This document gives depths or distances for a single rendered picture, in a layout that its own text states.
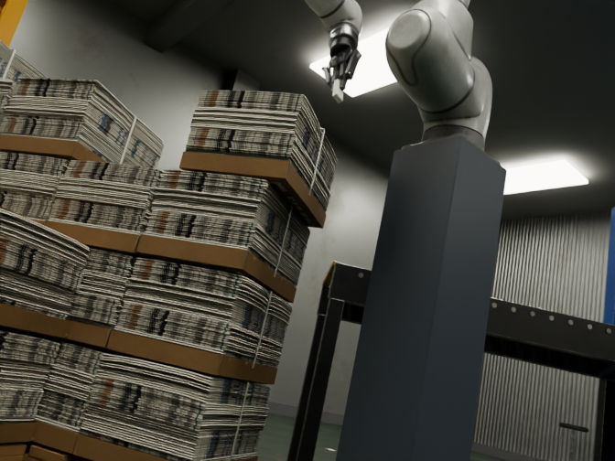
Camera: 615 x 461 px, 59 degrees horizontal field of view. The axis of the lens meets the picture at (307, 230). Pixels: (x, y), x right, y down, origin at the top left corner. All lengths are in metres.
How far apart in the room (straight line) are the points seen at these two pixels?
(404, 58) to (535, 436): 6.99
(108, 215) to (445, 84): 0.87
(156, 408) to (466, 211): 0.80
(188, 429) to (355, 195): 6.01
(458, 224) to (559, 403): 6.65
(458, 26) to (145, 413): 1.07
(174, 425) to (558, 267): 7.28
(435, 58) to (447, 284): 0.48
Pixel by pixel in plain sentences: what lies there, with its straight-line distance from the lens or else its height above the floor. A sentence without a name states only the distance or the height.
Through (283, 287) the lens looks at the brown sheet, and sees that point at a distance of 1.47.
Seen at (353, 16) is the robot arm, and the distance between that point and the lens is 1.78.
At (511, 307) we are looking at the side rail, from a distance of 1.96.
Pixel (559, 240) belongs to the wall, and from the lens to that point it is 8.31.
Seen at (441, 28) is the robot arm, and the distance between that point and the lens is 1.26.
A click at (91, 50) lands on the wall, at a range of 5.56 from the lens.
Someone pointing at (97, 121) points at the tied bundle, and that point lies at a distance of 1.68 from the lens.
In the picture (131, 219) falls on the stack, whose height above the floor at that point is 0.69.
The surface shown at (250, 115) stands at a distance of 1.38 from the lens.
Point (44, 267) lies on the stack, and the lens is 1.33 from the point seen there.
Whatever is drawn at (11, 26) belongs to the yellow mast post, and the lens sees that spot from 3.02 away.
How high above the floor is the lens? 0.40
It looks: 15 degrees up
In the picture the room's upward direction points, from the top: 13 degrees clockwise
